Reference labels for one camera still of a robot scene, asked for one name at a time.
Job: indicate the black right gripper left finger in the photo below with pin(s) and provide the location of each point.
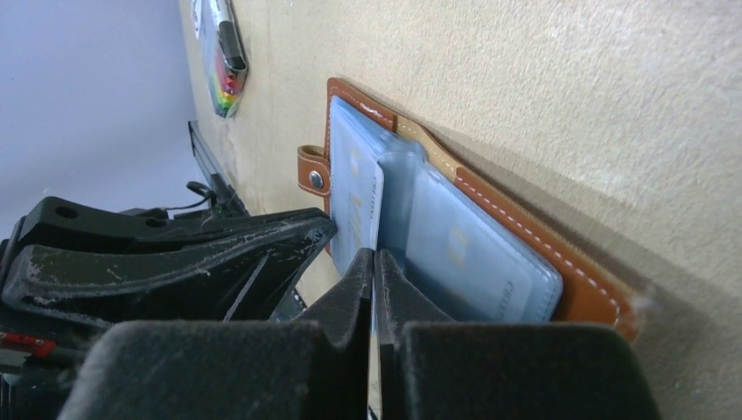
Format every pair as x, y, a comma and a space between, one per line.
312, 367

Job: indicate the white vip card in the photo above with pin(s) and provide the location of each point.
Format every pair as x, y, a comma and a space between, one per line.
365, 189
470, 265

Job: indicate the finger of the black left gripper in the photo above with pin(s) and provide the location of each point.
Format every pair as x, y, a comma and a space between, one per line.
63, 224
221, 269

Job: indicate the pack of coloured markers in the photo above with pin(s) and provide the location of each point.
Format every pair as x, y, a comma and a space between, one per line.
225, 63

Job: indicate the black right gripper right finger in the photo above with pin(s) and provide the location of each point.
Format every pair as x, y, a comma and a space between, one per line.
432, 367

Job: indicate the brown leather card holder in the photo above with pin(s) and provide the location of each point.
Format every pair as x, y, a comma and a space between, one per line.
403, 148

